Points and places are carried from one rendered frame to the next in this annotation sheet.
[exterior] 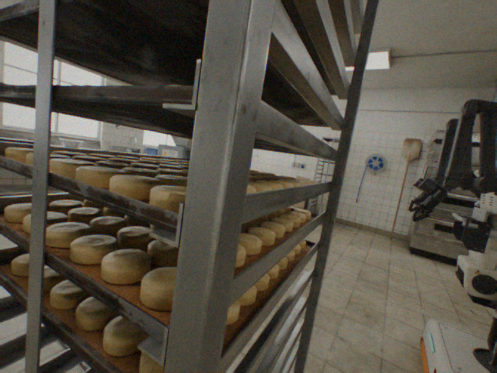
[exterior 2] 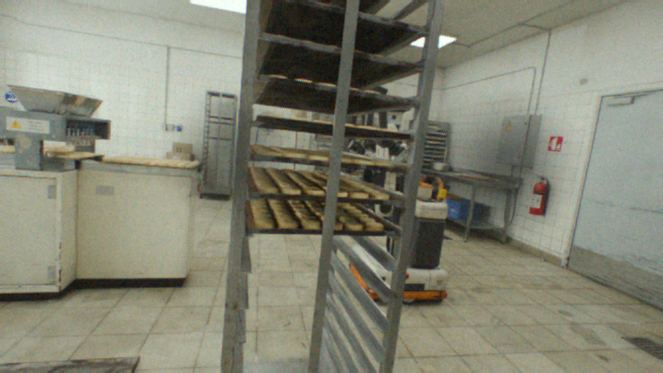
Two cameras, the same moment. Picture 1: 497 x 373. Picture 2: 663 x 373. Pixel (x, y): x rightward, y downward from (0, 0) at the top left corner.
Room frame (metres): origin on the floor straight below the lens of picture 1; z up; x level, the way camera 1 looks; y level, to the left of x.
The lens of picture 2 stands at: (-0.33, 0.79, 1.19)
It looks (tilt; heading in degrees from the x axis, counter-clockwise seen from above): 7 degrees down; 316
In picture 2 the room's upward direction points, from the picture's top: 6 degrees clockwise
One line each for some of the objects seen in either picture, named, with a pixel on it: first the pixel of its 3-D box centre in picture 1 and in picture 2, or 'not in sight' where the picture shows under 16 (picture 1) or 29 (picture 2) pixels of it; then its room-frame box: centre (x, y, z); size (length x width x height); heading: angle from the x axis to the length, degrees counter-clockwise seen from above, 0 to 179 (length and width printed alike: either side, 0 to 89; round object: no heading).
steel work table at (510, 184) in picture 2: not in sight; (454, 197); (2.16, -4.48, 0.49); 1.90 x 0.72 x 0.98; 149
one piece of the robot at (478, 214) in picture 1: (472, 226); (375, 172); (1.34, -1.28, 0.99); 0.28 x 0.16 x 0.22; 149
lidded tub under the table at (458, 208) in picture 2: not in sight; (463, 209); (1.91, -4.32, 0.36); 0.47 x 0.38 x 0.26; 61
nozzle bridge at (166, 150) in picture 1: (194, 165); (61, 139); (2.57, 0.60, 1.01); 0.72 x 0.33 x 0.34; 152
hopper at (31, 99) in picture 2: (197, 142); (61, 104); (2.57, 0.60, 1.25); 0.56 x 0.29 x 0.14; 152
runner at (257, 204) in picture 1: (296, 192); (362, 159); (0.45, -0.09, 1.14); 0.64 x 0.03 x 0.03; 153
